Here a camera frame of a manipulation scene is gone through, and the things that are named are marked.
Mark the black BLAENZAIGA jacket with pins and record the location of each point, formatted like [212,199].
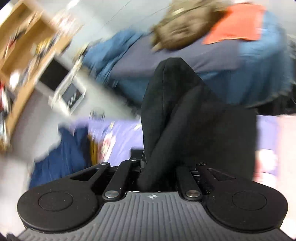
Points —
[185,123]

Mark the lavender floral bed sheet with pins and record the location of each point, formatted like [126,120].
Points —
[274,153]

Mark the folded mustard yellow garment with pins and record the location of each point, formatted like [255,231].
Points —
[93,149]

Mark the crumpled blue duvet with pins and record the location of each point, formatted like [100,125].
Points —
[101,58]

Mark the folded navy blue jacket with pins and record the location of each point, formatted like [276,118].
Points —
[70,156]

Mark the white device with screen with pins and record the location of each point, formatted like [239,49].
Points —
[68,94]

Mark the white framed monitor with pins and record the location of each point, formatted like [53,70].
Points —
[54,78]

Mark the olive brown jacket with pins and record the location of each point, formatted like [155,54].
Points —
[185,22]

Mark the orange cloth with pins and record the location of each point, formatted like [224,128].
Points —
[241,22]

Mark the wooden wall shelf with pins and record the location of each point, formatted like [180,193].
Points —
[21,53]

